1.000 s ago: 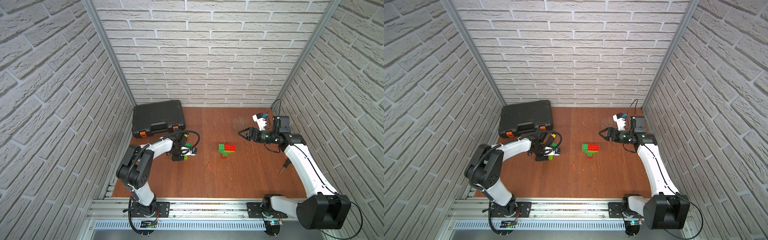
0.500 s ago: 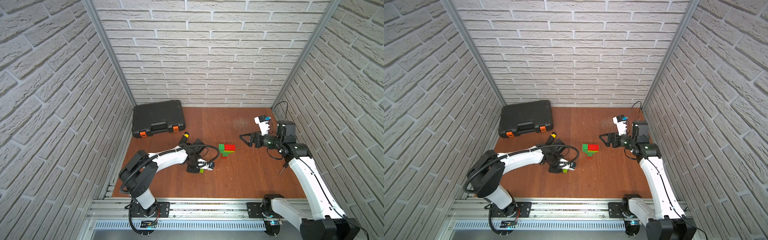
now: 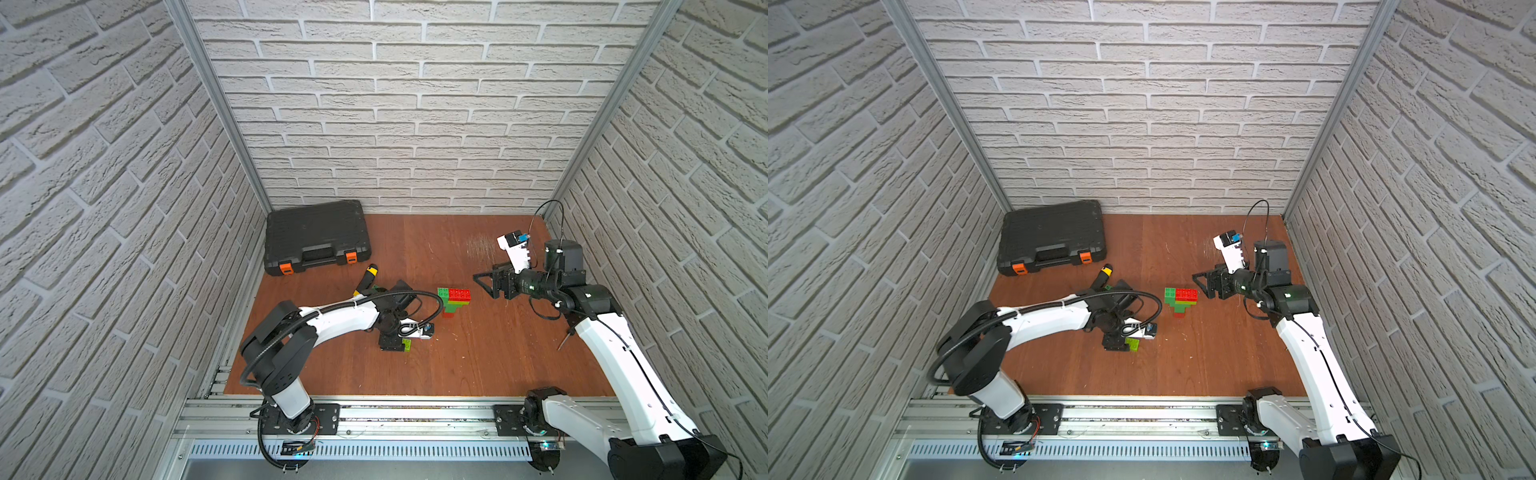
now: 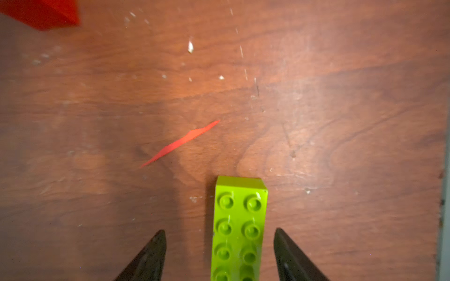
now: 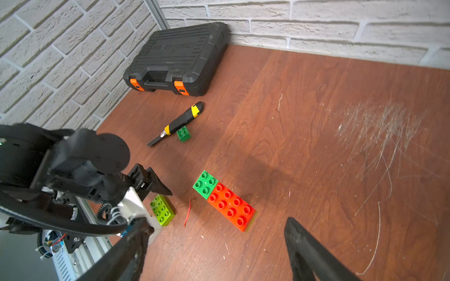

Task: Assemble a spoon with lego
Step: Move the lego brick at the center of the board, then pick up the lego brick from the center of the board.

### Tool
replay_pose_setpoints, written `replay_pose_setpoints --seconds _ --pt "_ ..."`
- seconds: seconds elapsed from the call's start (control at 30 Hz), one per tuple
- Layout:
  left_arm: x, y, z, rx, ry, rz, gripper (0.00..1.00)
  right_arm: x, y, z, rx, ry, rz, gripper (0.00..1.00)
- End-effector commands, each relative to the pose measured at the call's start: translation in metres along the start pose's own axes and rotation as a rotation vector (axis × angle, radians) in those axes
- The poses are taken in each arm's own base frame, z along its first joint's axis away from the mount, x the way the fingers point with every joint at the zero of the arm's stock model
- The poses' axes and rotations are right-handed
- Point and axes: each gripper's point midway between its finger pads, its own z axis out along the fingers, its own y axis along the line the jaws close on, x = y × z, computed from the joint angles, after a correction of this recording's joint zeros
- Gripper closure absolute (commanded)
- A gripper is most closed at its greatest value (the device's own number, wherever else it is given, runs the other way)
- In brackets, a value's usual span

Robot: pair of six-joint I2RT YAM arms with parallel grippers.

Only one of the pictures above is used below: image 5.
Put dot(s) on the lime 2x4 lego brick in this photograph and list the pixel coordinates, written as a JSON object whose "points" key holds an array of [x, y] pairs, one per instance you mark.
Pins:
{"points": [[162, 210]]}

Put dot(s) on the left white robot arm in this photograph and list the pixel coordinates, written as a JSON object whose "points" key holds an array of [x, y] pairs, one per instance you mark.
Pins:
{"points": [[78, 162]]}

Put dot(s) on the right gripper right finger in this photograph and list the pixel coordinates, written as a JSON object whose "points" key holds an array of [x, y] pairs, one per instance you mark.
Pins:
{"points": [[309, 259]]}

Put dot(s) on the small red plastic scrap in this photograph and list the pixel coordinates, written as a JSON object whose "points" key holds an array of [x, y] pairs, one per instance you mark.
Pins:
{"points": [[188, 211]]}

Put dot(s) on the small green lego brick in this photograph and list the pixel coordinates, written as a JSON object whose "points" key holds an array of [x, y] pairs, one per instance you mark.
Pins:
{"points": [[205, 184], [183, 134]]}

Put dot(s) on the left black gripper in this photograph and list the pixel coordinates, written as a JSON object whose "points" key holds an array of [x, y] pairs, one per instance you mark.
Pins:
{"points": [[143, 182]]}

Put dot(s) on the red 2x4 lego brick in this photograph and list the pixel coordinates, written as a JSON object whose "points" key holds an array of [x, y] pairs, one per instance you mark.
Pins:
{"points": [[231, 206]]}

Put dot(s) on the black plastic tool case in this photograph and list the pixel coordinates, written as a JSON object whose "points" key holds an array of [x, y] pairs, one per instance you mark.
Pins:
{"points": [[181, 60]]}

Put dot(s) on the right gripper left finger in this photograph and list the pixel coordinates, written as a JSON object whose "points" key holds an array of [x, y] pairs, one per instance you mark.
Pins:
{"points": [[125, 260]]}

